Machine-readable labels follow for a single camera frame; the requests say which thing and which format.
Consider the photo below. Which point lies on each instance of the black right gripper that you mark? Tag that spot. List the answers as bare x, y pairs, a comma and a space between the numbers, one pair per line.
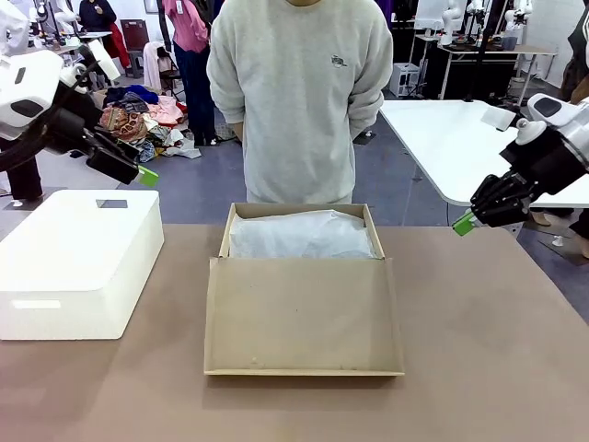
547, 161

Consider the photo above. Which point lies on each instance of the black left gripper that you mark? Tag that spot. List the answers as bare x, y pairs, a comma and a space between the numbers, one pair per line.
69, 131

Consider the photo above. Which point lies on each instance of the white tissue paper sheet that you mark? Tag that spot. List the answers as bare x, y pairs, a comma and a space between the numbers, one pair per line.
299, 235

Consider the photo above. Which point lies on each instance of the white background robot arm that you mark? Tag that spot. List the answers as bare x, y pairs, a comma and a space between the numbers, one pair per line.
448, 20

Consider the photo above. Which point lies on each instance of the brown cardboard shoe box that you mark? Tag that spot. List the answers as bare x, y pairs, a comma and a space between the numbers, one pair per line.
303, 317

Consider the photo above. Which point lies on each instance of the person's right hand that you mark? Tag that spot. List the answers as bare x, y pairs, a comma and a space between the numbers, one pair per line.
238, 131

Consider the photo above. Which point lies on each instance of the pile of colourful clothes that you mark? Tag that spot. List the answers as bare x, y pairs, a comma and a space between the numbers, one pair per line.
147, 119

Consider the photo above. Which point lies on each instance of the white table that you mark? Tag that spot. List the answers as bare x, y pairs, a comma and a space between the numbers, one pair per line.
442, 143

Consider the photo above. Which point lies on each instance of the pale pink garment on chair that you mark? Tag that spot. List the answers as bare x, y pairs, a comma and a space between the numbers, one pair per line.
154, 69

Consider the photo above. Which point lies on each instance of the white plastic storage bin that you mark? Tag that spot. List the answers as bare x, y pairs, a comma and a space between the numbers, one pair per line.
78, 258

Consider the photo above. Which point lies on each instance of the red garment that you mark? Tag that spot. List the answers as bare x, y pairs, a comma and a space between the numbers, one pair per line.
120, 46

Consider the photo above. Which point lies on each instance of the dark grey chair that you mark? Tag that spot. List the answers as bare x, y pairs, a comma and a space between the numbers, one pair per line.
134, 46

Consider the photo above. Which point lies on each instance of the mannequin with pink shirt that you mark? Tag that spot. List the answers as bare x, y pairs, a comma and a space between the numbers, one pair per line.
191, 55

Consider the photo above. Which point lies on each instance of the black desk with white top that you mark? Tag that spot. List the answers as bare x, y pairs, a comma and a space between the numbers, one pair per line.
483, 64

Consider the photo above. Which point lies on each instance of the bystander in dark jacket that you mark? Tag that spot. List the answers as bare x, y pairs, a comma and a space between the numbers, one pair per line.
96, 14

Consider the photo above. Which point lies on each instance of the white computer case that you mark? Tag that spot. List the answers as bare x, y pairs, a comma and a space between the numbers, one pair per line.
405, 80

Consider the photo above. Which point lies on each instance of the black stand pole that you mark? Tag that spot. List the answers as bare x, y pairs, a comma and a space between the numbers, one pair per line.
483, 50

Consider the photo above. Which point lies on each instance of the person in grey sweatshirt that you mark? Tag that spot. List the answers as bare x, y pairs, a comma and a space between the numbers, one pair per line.
299, 101

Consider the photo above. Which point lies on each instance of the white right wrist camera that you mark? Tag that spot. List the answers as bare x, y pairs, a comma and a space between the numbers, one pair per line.
515, 124

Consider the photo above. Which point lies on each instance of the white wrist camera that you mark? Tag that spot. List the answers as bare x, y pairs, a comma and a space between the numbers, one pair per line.
515, 124
101, 57

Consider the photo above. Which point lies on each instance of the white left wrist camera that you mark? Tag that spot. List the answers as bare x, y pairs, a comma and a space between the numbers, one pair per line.
101, 57

